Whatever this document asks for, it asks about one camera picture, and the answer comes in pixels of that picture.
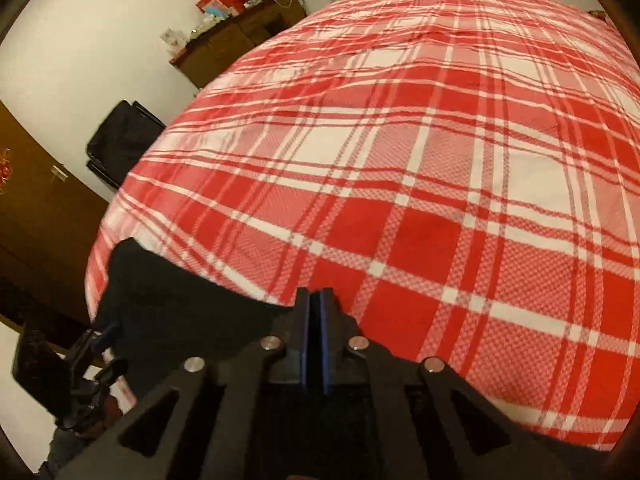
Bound black suitcase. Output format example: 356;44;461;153
85;100;167;192

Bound brown wooden dresser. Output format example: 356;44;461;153
169;0;307;92

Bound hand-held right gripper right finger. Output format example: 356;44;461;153
320;287;576;480

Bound white card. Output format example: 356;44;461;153
161;27;187;57

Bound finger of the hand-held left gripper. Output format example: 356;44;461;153
67;321;123;358
85;357;129;391

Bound black pants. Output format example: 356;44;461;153
93;237;302;368

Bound red door ornament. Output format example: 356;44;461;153
0;147;14;196

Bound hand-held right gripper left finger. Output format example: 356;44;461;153
55;287;314;480

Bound brown wooden wardrobe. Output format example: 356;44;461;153
0;100;112;328

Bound red white plaid bed sheet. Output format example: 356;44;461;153
84;0;640;453

